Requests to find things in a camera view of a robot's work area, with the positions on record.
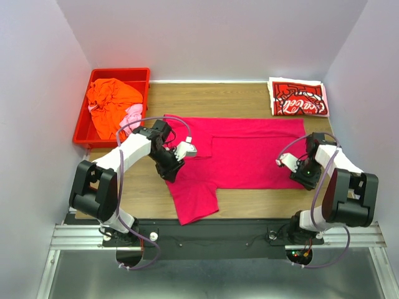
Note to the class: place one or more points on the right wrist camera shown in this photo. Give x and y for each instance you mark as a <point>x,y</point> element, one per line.
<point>288,160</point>

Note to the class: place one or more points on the light pink t shirt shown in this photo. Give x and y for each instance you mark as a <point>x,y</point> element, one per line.
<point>108,120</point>

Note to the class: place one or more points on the folded white t shirt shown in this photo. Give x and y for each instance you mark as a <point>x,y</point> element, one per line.
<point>275,79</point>

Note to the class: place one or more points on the aluminium frame rail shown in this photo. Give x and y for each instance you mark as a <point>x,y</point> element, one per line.
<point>347,265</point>

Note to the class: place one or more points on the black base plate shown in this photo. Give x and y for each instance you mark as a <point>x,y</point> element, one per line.
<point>207,239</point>

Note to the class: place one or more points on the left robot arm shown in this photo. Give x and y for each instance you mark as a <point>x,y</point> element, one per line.
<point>98,185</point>

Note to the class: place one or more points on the red plastic bin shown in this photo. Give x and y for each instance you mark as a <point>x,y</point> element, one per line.
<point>85,134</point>

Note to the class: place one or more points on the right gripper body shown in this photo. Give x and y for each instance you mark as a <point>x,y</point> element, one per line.
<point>307,168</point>

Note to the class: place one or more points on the folded red coca-cola t shirt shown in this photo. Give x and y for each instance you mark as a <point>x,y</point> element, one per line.
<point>297,96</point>

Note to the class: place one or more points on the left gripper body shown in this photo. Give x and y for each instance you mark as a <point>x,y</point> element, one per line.
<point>163,152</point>

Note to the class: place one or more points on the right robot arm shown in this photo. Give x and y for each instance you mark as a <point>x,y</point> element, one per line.
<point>345,195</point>

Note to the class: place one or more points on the magenta t shirt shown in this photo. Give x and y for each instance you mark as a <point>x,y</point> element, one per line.
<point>232,153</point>

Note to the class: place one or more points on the orange t shirt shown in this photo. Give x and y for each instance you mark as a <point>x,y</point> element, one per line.
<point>112,104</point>

